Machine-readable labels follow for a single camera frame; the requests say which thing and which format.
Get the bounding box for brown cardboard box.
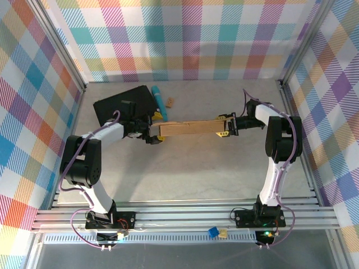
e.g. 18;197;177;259
151;117;234;138

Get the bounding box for teal cylindrical tube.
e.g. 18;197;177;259
150;85;169;122

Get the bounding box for black flat case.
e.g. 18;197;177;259
93;85;158;127

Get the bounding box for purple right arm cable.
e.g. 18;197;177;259
242;88;297;249

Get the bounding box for aluminium frame rails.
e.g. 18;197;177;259
30;199;342;232

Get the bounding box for thin black wire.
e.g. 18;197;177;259
229;207;255;222

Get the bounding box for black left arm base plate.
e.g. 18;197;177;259
85;211;137;230

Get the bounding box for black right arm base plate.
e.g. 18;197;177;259
234;208;287;228

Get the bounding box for white slotted cable duct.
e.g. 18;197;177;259
42;232;261;244

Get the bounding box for aluminium frame post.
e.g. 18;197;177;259
280;0;333;86
26;0;88;93

